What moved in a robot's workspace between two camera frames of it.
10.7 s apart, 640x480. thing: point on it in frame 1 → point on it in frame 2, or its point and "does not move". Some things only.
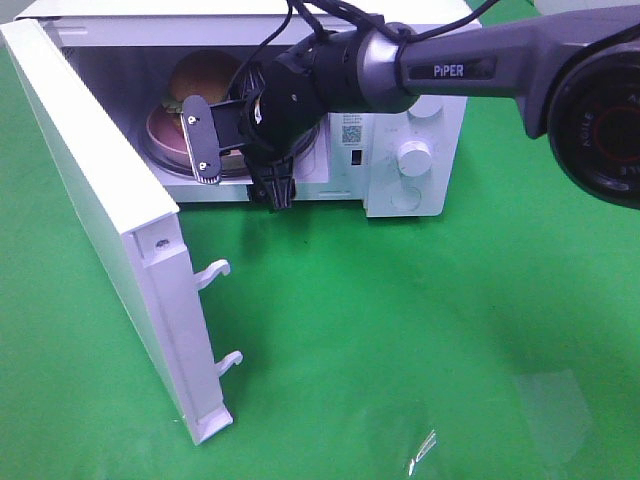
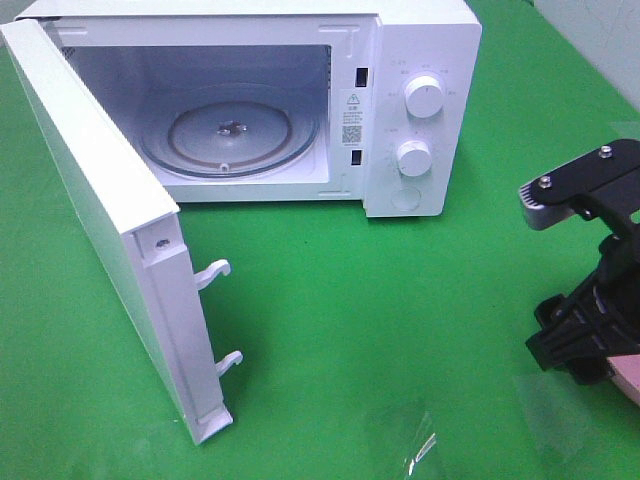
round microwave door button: [405, 198] does not move
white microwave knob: [414, 158] does not move
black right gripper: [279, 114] → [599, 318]
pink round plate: [166, 141] → [627, 374]
